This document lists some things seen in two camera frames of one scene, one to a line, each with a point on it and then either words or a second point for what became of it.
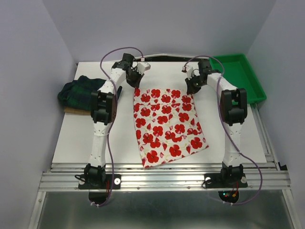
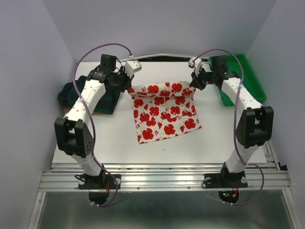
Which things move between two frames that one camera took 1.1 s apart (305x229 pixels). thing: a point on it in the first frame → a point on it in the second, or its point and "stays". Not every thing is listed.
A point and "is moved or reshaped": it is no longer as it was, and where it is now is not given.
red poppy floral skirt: [167, 125] is moved or reshaped
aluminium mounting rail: [175, 177] stays
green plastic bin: [237, 70] stays
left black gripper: [136, 83] → [127, 84]
